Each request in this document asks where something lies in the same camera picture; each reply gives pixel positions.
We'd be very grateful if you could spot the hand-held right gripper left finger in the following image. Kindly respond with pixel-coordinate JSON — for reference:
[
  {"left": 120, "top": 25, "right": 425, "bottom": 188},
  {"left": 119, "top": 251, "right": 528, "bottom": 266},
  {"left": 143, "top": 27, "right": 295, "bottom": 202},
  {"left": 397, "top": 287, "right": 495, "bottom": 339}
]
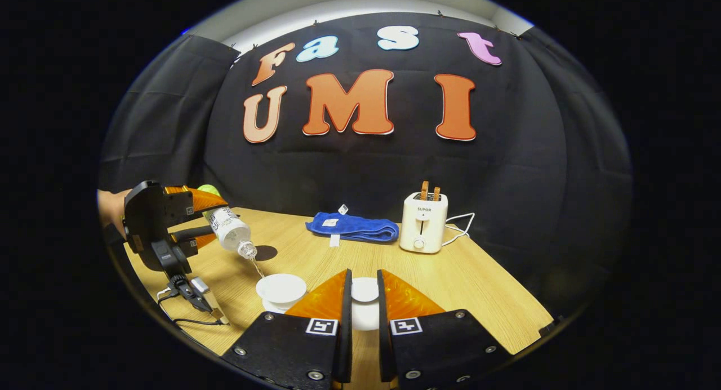
[{"left": 220, "top": 269, "right": 354, "bottom": 390}]

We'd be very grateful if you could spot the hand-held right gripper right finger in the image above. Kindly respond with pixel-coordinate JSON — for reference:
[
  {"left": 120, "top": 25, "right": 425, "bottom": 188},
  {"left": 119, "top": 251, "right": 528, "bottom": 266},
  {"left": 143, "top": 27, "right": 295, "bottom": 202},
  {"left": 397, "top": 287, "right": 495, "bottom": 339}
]
[{"left": 376, "top": 269, "right": 513, "bottom": 390}]

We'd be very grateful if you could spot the clear plastic water bottle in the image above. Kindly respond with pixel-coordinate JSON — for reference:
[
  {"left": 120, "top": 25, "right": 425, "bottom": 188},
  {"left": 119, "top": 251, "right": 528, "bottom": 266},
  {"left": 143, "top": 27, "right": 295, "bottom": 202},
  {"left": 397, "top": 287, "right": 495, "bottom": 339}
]
[{"left": 197, "top": 184, "right": 259, "bottom": 260}]

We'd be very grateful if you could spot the white teacup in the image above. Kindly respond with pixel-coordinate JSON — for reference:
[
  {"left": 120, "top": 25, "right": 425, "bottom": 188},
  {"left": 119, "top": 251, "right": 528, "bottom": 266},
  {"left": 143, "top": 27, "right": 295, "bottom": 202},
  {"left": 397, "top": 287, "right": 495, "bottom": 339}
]
[{"left": 256, "top": 273, "right": 308, "bottom": 314}]

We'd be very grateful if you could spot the blue folded towel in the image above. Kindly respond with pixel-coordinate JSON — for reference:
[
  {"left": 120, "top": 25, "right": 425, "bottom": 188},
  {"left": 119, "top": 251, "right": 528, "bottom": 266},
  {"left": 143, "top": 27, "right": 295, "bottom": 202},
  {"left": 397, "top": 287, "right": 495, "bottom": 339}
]
[{"left": 306, "top": 204, "right": 399, "bottom": 247}]

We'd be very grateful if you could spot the white toaster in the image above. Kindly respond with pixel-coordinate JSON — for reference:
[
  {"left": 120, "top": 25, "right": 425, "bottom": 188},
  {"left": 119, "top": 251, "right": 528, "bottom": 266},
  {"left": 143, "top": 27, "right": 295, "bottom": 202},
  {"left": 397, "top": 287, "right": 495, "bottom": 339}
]
[{"left": 399, "top": 192, "right": 449, "bottom": 254}]

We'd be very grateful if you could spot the grey cable adapter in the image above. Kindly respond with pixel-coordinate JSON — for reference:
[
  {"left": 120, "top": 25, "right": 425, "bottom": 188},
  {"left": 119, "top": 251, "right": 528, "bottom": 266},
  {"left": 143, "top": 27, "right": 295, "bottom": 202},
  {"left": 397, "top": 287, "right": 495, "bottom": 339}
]
[{"left": 190, "top": 276, "right": 230, "bottom": 325}]

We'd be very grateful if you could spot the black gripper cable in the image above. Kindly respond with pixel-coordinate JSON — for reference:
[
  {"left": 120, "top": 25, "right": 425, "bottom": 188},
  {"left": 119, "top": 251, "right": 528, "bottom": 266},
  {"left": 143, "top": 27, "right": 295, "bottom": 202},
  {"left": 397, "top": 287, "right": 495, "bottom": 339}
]
[{"left": 157, "top": 274, "right": 225, "bottom": 327}]

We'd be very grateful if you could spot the white toaster cable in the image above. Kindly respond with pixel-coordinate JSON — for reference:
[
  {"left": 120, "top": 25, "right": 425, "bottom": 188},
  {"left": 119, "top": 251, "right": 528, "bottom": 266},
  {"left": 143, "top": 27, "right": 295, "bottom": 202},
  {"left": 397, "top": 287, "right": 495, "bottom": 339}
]
[{"left": 442, "top": 212, "right": 475, "bottom": 247}]

